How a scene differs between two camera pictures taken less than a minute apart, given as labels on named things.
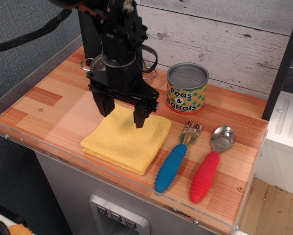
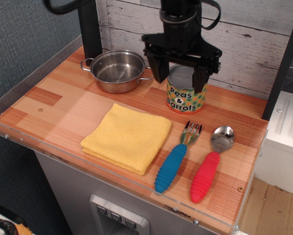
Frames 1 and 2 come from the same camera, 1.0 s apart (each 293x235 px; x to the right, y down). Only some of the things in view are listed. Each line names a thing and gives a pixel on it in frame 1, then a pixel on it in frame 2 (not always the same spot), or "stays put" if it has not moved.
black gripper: [127, 83] to [182, 42]
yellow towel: [116, 139] stays put
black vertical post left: [91, 35] stays put
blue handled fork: [175, 160] stays put
